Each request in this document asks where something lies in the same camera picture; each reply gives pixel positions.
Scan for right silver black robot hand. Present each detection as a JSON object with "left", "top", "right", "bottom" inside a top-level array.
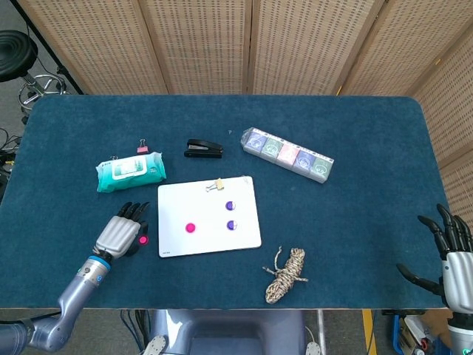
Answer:
[{"left": 395, "top": 203, "right": 473, "bottom": 314}]

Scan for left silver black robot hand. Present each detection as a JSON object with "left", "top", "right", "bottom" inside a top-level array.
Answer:
[{"left": 92, "top": 201, "right": 151, "bottom": 260}]

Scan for black round stool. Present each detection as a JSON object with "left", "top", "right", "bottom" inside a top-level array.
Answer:
[{"left": 0, "top": 30, "right": 71, "bottom": 115}]

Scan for green wet wipes pack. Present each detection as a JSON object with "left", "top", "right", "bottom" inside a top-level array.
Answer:
[{"left": 95, "top": 150, "right": 167, "bottom": 194}]

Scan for floor cable tangle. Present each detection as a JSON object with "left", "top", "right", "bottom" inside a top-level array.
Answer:
[{"left": 0, "top": 127, "right": 23, "bottom": 186}]

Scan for beige rope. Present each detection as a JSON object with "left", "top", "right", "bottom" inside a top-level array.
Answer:
[{"left": 262, "top": 246, "right": 309, "bottom": 305}]

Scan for boxed colourful cartons pack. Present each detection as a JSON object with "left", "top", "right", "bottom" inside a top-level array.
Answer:
[{"left": 241, "top": 126, "right": 335, "bottom": 184}]

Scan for blue plastic crate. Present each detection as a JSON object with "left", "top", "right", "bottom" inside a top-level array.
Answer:
[{"left": 391, "top": 314, "right": 450, "bottom": 355}]

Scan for dark blue table mat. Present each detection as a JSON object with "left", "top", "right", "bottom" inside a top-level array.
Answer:
[{"left": 0, "top": 94, "right": 459, "bottom": 311}]

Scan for metal table leg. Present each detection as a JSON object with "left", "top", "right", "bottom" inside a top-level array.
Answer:
[{"left": 316, "top": 309, "right": 328, "bottom": 355}]

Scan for black cables under table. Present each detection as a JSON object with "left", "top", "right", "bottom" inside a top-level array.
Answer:
[{"left": 120, "top": 309, "right": 151, "bottom": 355}]

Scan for black stand pole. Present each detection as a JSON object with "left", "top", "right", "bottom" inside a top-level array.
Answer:
[{"left": 10, "top": 0, "right": 85, "bottom": 95}]

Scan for white magnetic board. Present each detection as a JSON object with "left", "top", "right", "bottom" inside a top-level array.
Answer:
[{"left": 157, "top": 175, "right": 262, "bottom": 258}]

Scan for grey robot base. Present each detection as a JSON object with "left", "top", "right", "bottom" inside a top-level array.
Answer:
[{"left": 142, "top": 308, "right": 326, "bottom": 355}]

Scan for black stapler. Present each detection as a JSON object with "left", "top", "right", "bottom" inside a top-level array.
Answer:
[{"left": 183, "top": 138, "right": 225, "bottom": 160}]

